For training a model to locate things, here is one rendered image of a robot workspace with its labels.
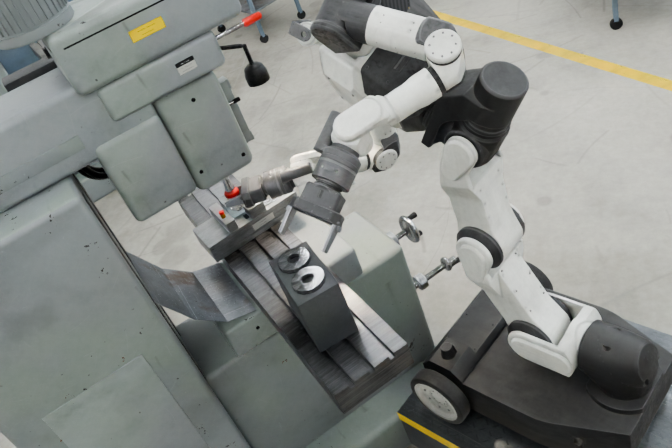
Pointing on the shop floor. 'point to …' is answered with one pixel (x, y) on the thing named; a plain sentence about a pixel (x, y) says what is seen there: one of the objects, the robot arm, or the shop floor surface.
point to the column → (91, 340)
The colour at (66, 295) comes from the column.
